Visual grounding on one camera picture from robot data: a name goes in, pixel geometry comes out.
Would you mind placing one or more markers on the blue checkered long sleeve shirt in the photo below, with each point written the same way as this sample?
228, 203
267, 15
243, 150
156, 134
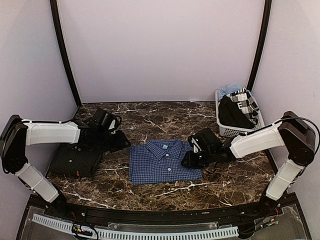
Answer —
159, 161

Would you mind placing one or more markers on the light blue shirt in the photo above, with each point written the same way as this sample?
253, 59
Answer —
223, 91

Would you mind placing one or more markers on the black garment in basket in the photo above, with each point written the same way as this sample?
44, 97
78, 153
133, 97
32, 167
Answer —
230, 115

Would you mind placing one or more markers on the white plastic laundry basket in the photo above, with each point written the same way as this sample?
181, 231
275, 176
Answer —
227, 131

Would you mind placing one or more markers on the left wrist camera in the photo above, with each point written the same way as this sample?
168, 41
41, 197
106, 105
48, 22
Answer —
102, 119

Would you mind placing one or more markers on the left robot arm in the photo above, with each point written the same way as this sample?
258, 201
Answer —
23, 142

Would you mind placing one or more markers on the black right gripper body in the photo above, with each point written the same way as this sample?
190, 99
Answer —
201, 161

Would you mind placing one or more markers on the black front rail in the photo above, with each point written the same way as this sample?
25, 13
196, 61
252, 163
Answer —
244, 214

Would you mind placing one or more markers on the left black corner post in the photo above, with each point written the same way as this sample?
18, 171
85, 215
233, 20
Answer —
63, 52

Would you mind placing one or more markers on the folded black striped shirt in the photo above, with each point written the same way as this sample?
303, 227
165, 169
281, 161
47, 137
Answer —
76, 160

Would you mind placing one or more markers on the white slotted cable duct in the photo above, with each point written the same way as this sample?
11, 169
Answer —
121, 231

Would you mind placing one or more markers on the black white plaid shirt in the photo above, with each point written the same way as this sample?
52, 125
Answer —
246, 104

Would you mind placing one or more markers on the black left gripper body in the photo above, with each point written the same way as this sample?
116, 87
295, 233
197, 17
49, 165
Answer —
111, 143

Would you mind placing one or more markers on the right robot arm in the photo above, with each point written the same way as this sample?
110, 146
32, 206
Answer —
298, 136

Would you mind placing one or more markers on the right black corner post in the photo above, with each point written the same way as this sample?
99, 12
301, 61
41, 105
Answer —
260, 44

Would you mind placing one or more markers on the black corner post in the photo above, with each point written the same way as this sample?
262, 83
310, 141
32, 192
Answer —
63, 52
260, 44

